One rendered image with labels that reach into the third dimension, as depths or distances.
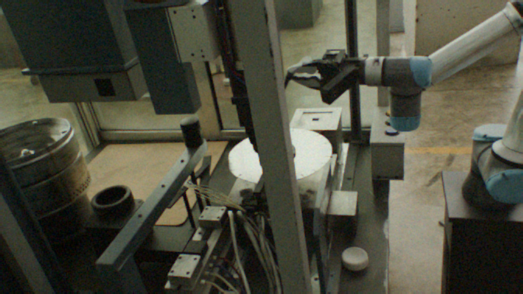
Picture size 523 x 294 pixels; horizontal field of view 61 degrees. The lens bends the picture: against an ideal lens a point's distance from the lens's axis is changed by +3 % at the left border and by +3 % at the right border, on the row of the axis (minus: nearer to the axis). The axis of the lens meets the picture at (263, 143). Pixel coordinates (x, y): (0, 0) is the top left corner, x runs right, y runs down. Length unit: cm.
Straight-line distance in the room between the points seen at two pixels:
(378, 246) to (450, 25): 329
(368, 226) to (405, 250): 103
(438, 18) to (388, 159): 293
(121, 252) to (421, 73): 79
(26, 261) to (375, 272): 85
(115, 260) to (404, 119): 76
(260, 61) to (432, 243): 202
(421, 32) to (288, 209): 379
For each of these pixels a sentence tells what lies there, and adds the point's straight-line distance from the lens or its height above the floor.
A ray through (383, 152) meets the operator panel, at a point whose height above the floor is 86.
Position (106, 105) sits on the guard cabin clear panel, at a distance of 217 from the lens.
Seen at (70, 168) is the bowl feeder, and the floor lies 101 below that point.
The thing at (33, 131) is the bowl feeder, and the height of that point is 108.
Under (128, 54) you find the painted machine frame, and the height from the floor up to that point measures 135.
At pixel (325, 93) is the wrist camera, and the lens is 108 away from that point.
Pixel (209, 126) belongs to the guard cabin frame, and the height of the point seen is 82.
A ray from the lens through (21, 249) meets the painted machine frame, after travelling 115.
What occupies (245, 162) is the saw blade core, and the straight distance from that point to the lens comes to 135.
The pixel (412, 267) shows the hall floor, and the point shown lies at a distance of 231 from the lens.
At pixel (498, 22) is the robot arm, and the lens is 126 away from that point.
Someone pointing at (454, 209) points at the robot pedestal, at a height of 75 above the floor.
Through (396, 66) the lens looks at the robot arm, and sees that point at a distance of 112.
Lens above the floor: 164
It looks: 29 degrees down
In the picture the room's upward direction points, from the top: 10 degrees counter-clockwise
